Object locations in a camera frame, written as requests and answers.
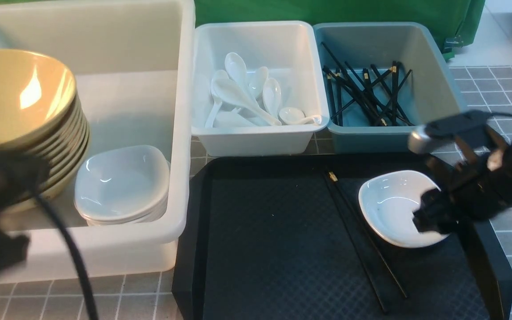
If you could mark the grey checked table mat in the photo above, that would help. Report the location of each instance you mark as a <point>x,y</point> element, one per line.
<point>147,297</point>

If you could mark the green backdrop cloth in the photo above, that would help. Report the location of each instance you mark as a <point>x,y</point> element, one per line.
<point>453,24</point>

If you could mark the black chopstick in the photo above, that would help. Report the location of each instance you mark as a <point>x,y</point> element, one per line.
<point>355,91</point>
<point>369,234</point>
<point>330,183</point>
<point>339,98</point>
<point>394,103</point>

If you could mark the yellow noodle bowl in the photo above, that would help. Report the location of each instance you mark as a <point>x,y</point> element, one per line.
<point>36,92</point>

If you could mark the black plastic serving tray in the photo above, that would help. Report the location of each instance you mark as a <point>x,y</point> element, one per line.
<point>264,241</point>

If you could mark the black chopstick in bin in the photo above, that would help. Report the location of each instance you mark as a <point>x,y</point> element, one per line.
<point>339,98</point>
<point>355,91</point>
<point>394,103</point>

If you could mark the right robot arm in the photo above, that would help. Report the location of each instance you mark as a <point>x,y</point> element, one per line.
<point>477,189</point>

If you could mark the stack of white dishes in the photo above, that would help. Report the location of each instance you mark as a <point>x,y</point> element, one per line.
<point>123,186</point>

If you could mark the teal plastic chopstick bin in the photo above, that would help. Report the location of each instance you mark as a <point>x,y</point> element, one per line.
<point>426,89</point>

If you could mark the large white plastic tub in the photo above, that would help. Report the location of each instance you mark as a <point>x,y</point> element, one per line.
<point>133,62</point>

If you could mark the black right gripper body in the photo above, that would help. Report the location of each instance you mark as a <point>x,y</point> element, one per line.
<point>477,190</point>

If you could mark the small white spoon bin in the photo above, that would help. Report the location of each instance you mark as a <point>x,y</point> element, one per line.
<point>289,50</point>

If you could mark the white square sauce dish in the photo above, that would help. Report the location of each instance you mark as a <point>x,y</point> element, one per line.
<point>387,203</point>

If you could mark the stack of yellow bowls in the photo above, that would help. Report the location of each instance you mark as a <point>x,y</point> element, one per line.
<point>63,146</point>

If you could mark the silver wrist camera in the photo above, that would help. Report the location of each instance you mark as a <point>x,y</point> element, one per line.
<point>470,128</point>

